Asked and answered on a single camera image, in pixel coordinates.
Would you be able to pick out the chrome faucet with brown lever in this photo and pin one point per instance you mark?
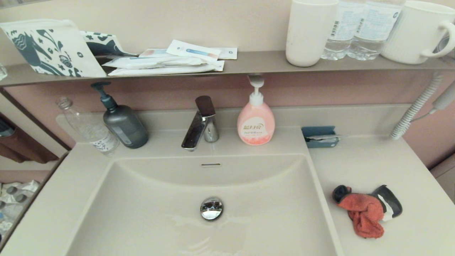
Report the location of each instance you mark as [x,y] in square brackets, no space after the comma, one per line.
[199,128]

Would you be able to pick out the beige sink basin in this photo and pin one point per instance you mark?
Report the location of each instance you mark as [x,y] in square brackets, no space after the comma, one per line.
[160,213]

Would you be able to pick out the pink hand soap pump bottle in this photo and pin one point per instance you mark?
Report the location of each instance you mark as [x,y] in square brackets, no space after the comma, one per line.
[256,124]

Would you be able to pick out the small white sachet with logo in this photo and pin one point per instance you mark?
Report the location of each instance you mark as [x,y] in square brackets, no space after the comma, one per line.
[229,53]

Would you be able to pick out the long white sealed packet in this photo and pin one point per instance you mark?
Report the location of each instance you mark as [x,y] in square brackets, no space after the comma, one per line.
[170,70]
[153,62]

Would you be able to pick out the chrome drain stopper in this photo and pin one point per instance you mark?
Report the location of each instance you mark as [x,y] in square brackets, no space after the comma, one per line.
[211,209]

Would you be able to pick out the white toothbrush packet blue print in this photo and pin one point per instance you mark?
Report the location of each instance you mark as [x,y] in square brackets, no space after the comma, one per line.
[193,51]

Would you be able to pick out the blue soap tray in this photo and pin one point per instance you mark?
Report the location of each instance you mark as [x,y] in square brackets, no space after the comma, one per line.
[312,131]

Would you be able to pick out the silver packet in tray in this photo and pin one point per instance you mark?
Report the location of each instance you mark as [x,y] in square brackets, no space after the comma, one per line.
[320,138]

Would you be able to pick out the dark grey pump bottle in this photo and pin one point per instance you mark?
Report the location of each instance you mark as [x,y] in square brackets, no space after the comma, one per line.
[124,126]

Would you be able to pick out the white packet with pink print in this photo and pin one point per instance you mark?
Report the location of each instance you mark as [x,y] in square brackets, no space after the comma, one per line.
[153,53]

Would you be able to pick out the white plain tumbler cup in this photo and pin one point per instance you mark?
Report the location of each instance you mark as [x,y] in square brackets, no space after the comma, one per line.
[309,32]

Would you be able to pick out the clear empty plastic bottle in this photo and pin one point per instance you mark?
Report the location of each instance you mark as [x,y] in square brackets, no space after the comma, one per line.
[92,131]

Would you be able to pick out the small white teal-print pouch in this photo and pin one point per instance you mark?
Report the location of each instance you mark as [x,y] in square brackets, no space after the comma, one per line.
[103,44]

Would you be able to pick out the clear water bottle white label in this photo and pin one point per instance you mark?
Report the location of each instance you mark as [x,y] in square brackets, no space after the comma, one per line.
[344,25]
[376,25]

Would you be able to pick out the large white teal-print pouch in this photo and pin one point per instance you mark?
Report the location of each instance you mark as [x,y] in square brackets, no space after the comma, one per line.
[42,46]

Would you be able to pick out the brown hanging towel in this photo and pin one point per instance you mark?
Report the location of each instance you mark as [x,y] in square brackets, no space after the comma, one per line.
[21,149]

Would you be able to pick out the white ribbed mug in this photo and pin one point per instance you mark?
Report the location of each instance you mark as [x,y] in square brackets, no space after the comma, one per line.
[412,32]

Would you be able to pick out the shrink-wrapped water bottle pack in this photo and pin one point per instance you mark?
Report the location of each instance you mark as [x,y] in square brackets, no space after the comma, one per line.
[17,199]

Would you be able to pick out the clear glass cup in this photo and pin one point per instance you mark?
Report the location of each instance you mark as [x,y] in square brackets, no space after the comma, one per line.
[3,73]

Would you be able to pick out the grey wall shelf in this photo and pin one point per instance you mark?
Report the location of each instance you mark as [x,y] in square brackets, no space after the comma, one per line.
[256,64]

